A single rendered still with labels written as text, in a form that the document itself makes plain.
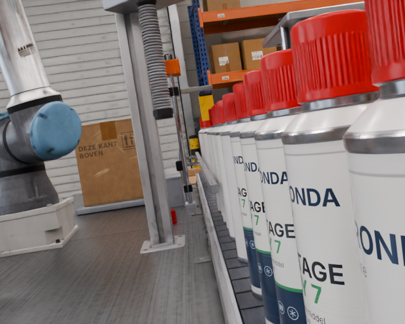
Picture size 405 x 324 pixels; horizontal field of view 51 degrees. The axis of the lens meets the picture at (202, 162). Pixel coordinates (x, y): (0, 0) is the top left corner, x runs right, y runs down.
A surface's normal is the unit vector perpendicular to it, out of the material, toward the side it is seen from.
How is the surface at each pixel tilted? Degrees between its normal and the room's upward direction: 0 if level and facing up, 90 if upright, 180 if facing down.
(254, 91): 90
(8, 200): 70
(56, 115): 95
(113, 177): 90
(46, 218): 90
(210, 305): 0
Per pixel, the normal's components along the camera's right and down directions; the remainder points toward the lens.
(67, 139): 0.80, -0.01
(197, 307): -0.15, -0.99
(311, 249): -0.87, 0.16
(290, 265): -0.72, 0.16
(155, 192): 0.04, 0.07
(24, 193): 0.36, -0.34
